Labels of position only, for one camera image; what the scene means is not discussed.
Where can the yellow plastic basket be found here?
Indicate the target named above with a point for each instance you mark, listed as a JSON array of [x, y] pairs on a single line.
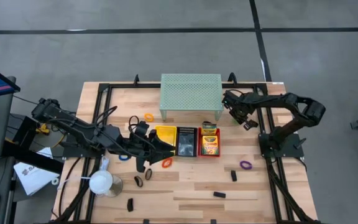
[[166, 132]]

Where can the green mesh metal shelf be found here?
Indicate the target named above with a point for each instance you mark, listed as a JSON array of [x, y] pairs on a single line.
[[191, 93]]

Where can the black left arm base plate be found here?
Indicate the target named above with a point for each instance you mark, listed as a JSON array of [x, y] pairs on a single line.
[[73, 153]]

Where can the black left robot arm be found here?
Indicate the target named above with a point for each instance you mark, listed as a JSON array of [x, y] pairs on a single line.
[[79, 130]]

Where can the white globe table lamp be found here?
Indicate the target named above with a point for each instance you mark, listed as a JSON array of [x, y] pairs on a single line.
[[100, 182]]

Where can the black aluminium rail frame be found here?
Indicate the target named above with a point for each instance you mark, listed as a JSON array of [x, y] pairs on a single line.
[[244, 85]]

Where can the black frame bracket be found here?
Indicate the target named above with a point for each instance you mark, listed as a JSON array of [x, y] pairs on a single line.
[[136, 80], [231, 76]]

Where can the Crayola crayon box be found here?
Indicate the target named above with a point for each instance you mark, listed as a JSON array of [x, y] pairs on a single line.
[[210, 146], [209, 130]]

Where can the black desk frame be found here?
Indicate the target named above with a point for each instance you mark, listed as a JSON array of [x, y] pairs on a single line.
[[36, 158]]

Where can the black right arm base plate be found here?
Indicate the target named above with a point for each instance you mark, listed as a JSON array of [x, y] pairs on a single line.
[[297, 152]]

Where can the white tape roll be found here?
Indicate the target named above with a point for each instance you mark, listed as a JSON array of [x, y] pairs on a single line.
[[52, 181]]

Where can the white plastic tag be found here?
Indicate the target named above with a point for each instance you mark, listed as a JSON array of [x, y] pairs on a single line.
[[104, 162]]

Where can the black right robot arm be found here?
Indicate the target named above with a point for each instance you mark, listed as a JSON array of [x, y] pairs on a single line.
[[291, 99]]

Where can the white paper sheet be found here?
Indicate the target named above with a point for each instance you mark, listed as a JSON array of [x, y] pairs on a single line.
[[31, 179]]

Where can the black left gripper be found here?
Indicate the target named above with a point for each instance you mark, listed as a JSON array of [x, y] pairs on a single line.
[[145, 147]]

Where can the black plastic basket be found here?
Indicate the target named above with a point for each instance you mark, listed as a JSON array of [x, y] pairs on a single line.
[[186, 144]]

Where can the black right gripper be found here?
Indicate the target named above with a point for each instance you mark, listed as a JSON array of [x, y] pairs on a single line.
[[239, 104]]

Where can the red plastic basket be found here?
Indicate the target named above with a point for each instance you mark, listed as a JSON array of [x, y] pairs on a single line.
[[199, 146]]

